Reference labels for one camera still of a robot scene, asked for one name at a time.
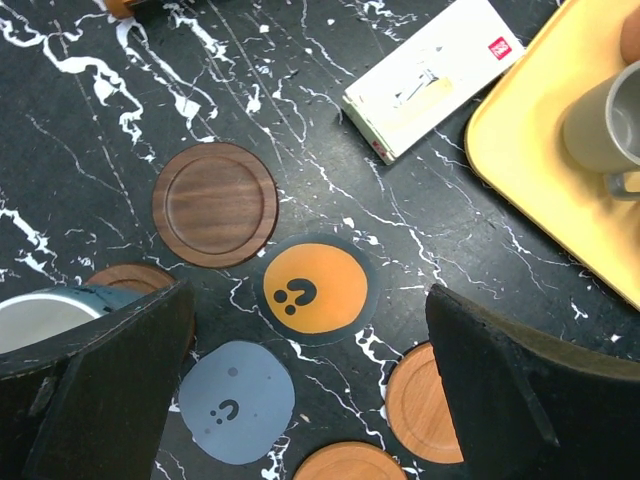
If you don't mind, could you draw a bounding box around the pink grey mug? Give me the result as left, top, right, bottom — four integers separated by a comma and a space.
620, 8, 640, 64

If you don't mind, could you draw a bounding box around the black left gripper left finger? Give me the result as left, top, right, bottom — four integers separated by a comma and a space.
0, 278, 196, 480

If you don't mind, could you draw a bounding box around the small grey green cup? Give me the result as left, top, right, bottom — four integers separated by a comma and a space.
562, 62, 639, 201

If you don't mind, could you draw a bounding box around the yellow serving tray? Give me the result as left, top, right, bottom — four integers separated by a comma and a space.
465, 0, 639, 306

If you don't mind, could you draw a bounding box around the light wooden ridged coaster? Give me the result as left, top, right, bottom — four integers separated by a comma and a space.
385, 343, 463, 464

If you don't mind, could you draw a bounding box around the plain orange wooden coaster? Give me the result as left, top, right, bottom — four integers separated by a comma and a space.
294, 442, 407, 480

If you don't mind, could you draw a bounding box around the blue paper coaster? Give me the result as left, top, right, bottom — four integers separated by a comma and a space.
178, 341, 296, 465

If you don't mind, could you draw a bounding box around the large blue mug back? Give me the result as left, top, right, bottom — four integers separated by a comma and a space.
0, 285, 142, 354

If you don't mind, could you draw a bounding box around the white yellow carton box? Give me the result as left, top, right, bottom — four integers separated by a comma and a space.
342, 0, 525, 165

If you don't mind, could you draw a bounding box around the orange black paper coaster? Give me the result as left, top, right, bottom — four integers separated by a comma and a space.
254, 233, 381, 346

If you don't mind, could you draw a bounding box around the dark walnut coaster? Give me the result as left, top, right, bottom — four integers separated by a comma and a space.
152, 142, 279, 269
72, 264, 194, 376

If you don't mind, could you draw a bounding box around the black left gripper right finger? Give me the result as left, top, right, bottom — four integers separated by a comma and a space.
426, 285, 639, 479

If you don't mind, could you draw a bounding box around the orange wooden shelf rack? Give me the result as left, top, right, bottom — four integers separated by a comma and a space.
104, 0, 140, 20

